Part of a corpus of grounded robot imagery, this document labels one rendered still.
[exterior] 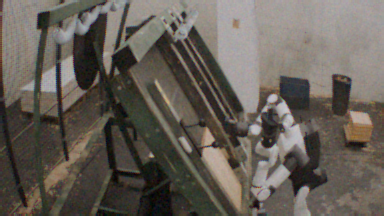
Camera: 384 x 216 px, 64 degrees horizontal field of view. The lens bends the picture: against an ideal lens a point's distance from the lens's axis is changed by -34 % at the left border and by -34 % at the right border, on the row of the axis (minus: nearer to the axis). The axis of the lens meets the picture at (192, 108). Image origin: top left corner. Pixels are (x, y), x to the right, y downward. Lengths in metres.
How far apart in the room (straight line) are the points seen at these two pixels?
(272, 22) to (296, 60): 0.84
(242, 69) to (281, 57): 1.53
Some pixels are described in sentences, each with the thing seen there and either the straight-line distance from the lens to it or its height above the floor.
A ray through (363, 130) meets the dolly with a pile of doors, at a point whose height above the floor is 0.30.
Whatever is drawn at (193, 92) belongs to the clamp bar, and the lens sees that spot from 2.62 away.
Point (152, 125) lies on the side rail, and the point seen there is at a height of 1.62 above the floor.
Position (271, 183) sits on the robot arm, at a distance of 2.26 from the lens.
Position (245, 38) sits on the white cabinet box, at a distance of 6.28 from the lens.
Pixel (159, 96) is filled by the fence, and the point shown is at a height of 1.65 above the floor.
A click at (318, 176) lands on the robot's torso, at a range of 2.60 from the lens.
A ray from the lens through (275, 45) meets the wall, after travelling 7.68.
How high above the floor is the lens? 2.32
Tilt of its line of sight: 20 degrees down
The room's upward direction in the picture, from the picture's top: 1 degrees clockwise
